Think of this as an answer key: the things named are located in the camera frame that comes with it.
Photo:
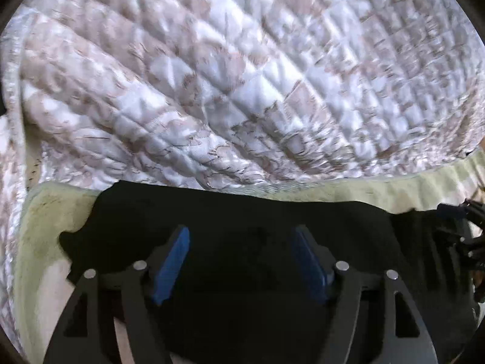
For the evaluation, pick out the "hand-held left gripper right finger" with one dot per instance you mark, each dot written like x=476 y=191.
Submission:
x=310 y=266

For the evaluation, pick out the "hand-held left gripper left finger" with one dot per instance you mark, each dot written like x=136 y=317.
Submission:
x=172 y=269

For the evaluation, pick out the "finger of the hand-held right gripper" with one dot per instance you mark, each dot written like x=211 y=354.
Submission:
x=471 y=252
x=468 y=208

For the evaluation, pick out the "black pants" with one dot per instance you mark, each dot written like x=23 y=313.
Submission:
x=242 y=216

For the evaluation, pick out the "floral fleece blanket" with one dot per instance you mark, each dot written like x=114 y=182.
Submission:
x=41 y=235

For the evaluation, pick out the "beige white quilted bedspread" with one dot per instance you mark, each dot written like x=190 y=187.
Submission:
x=227 y=83

